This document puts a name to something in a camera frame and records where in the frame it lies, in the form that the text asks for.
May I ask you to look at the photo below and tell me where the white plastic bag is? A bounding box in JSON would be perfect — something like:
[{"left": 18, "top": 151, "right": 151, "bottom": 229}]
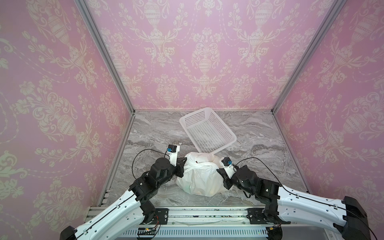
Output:
[{"left": 176, "top": 152, "right": 227, "bottom": 197}]

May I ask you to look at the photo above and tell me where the white plastic mesh basket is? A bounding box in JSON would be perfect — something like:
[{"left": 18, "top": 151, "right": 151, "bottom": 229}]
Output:
[{"left": 179, "top": 108, "right": 237, "bottom": 154}]

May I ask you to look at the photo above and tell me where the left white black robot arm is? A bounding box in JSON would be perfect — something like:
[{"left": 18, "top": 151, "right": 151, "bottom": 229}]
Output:
[{"left": 60, "top": 158, "right": 187, "bottom": 240}]

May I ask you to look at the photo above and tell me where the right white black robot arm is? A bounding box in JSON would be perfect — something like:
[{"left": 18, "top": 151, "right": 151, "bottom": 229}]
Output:
[{"left": 217, "top": 165, "right": 371, "bottom": 240}]

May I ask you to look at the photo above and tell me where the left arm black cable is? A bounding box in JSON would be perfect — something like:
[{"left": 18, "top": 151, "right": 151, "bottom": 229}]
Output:
[{"left": 131, "top": 148, "right": 169, "bottom": 181}]

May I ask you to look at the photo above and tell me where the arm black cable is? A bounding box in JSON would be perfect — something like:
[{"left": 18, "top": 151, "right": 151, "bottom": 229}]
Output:
[
  {"left": 131, "top": 148, "right": 169, "bottom": 181},
  {"left": 235, "top": 157, "right": 379, "bottom": 240}
]

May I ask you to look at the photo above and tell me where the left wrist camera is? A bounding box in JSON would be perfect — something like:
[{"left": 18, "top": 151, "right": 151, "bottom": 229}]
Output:
[{"left": 167, "top": 145, "right": 180, "bottom": 167}]

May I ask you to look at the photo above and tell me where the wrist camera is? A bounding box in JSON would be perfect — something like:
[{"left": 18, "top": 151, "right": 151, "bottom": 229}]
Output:
[
  {"left": 222, "top": 157, "right": 237, "bottom": 179},
  {"left": 167, "top": 145, "right": 180, "bottom": 167}
]

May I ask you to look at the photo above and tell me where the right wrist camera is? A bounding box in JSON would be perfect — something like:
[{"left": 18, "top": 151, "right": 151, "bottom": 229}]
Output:
[{"left": 222, "top": 157, "right": 237, "bottom": 179}]

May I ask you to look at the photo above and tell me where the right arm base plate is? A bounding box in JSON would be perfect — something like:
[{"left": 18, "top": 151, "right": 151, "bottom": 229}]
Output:
[{"left": 246, "top": 208, "right": 291, "bottom": 225}]

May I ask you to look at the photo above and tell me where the aluminium front rail frame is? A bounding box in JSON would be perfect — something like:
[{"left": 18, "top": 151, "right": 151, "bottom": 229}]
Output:
[{"left": 115, "top": 206, "right": 342, "bottom": 240}]

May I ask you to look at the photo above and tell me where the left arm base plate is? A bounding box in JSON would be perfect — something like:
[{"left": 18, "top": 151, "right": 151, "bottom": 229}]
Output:
[{"left": 149, "top": 208, "right": 170, "bottom": 225}]

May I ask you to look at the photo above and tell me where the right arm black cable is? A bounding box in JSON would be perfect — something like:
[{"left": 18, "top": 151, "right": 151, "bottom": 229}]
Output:
[{"left": 235, "top": 157, "right": 379, "bottom": 240}]

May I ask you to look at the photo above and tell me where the left aluminium corner post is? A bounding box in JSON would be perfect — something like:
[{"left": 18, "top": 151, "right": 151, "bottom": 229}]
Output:
[{"left": 74, "top": 0, "right": 135, "bottom": 115}]

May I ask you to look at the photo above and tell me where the aluminium corner post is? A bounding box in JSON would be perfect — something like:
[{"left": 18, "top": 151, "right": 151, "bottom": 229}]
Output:
[
  {"left": 271, "top": 0, "right": 347, "bottom": 116},
  {"left": 74, "top": 0, "right": 135, "bottom": 115}
]

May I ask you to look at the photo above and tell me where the right aluminium corner post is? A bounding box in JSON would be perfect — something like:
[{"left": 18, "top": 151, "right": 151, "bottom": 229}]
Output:
[{"left": 271, "top": 0, "right": 347, "bottom": 116}]

